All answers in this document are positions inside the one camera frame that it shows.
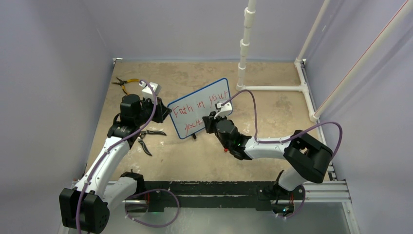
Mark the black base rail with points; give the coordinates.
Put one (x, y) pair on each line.
(258, 195)

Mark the blue framed whiteboard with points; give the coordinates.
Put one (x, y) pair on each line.
(187, 111)

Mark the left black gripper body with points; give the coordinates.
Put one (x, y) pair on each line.
(147, 110)

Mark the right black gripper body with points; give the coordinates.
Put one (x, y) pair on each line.
(218, 118)

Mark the yellow handled pliers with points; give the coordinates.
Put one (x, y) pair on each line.
(122, 84)

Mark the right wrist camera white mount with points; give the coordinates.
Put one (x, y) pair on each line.
(223, 109)

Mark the aluminium frame rail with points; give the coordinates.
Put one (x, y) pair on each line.
(332, 190)

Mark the black handled cutters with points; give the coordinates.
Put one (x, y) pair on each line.
(149, 136)

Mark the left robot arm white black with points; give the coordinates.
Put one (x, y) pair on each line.
(87, 206)

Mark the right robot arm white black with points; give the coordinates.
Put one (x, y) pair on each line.
(309, 158)

